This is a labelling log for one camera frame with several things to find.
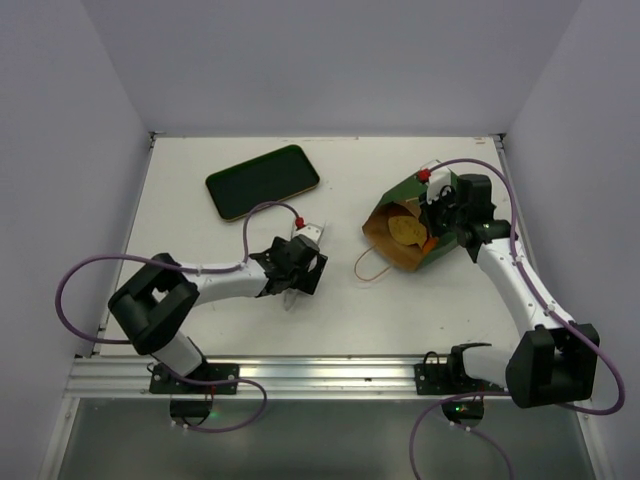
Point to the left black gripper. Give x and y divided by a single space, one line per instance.
314 273

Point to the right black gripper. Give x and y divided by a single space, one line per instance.
435 215

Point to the metal tongs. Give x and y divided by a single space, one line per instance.
290 296

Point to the green brown paper bag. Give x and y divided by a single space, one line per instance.
406 199

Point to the yellow round fake bread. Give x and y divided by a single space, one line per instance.
407 230

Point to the orange fake bread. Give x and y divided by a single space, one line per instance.
430 244

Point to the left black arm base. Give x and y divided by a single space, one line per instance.
164 383

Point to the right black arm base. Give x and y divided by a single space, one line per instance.
444 374

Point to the dark green tray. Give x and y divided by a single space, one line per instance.
275 176

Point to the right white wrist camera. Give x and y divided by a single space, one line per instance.
440 177

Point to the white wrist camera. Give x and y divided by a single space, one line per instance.
440 177
311 231

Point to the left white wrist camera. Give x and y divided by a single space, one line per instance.
311 231

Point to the aluminium rail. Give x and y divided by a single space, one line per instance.
283 377

